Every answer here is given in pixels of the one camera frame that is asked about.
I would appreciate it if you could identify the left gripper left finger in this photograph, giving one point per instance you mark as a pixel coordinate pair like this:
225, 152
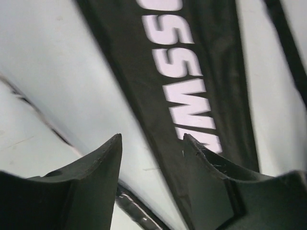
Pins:
79, 196

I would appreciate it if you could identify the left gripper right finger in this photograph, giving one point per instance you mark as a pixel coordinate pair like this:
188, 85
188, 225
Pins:
226, 196

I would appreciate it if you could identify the black racket bag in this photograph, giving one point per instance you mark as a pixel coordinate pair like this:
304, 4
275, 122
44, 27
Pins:
180, 65

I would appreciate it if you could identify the badminton racket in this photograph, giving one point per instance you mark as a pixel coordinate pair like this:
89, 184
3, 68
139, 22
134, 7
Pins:
30, 148
278, 18

